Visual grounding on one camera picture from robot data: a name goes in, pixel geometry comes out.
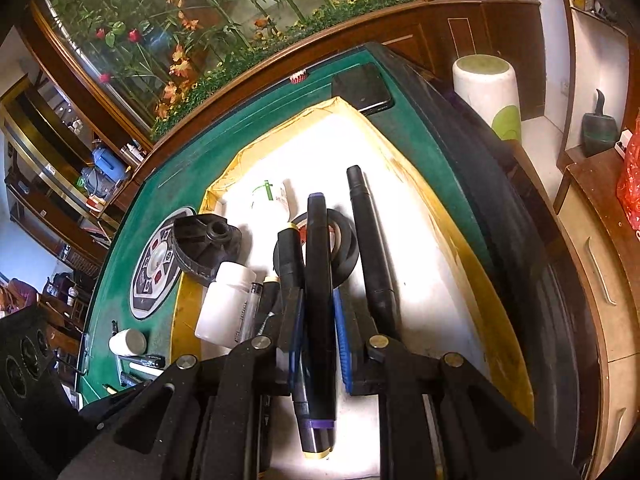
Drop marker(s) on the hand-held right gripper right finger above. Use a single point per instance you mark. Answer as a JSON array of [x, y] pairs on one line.
[[345, 350]]

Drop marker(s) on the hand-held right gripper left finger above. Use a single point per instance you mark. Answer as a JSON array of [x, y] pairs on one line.
[[299, 350]]

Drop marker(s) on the black pen purple band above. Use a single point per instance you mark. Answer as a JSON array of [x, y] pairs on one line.
[[317, 285]]

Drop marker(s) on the white plastic bottle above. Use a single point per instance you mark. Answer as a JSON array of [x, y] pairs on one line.
[[225, 305]]

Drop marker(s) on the black tape roll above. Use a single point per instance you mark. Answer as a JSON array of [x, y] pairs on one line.
[[347, 255]]

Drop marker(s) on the white tray yellow taped rim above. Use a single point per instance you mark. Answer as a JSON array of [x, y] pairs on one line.
[[430, 285]]

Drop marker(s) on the thick black marker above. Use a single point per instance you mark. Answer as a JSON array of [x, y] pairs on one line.
[[370, 240]]

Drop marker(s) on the small white cup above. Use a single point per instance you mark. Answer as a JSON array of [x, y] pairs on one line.
[[127, 345]]

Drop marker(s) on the thin black pen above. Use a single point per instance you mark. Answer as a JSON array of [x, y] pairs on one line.
[[145, 360]]

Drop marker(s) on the black plastic wheel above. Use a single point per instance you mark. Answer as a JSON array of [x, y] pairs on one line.
[[200, 255]]

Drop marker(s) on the small white bottle green print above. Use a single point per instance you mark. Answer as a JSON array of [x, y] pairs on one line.
[[262, 200]]

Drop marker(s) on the mahjong table control panel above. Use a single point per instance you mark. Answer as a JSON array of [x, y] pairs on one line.
[[150, 280]]

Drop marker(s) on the clear water jug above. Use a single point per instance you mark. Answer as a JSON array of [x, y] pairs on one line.
[[90, 180]]

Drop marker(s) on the wooden display cabinet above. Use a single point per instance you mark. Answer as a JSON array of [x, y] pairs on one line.
[[45, 170]]

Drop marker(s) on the black phone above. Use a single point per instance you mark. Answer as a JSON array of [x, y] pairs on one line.
[[362, 87]]

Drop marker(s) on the blue water container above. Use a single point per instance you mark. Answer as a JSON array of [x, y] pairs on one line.
[[111, 160]]

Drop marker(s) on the wooden drawer cabinet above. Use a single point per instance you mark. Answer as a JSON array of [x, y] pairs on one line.
[[600, 240]]

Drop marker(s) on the white green stool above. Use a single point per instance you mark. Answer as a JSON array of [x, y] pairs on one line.
[[480, 95]]

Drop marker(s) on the wooden sideboard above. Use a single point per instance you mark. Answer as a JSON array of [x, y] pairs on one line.
[[400, 40]]

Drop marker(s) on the red plastic bag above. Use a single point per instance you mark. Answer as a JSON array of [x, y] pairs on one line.
[[631, 180]]

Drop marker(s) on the dark green kettle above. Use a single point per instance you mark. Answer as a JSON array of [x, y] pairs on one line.
[[600, 130]]

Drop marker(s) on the flower mural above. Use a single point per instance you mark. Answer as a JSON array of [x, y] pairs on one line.
[[200, 20]]

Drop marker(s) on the wall shelf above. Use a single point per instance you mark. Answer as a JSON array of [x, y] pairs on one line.
[[600, 22]]

